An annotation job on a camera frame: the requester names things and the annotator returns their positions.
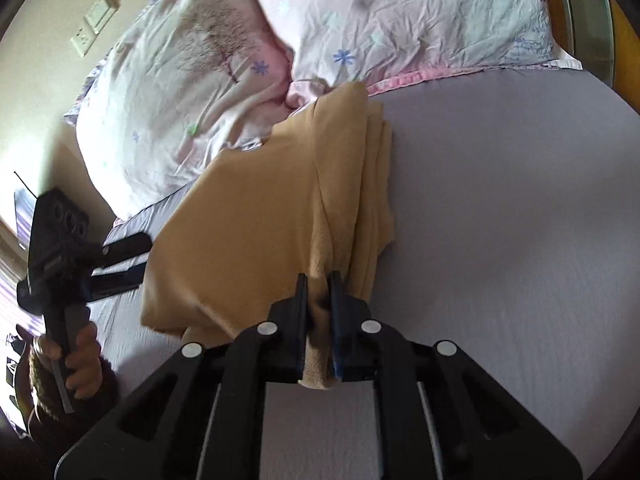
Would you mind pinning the tree print pillow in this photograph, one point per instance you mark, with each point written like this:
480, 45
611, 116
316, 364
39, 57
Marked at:
180, 85

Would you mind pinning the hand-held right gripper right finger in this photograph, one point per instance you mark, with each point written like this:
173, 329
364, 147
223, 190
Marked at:
336, 320

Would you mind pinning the person's left hand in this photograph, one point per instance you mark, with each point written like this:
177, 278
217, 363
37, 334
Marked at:
80, 360

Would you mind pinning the yellow garment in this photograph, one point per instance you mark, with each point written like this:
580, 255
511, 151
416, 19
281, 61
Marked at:
260, 230

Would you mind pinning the pink floral pillow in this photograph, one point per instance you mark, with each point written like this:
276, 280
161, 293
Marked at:
410, 20

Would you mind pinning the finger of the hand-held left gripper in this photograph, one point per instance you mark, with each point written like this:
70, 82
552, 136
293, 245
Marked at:
127, 245
117, 280

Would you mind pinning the wooden headboard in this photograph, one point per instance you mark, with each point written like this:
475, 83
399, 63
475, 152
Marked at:
590, 15

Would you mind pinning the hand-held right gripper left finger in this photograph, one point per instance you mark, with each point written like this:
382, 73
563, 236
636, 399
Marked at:
300, 310

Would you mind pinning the grey bed sheet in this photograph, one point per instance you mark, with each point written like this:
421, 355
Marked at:
475, 240

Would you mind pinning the person's left forearm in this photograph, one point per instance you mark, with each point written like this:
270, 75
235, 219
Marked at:
65, 420

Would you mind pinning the white wall switch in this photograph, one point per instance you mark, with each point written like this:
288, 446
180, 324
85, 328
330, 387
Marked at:
102, 10

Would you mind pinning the white wall socket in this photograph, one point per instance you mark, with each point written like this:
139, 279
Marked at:
82, 40

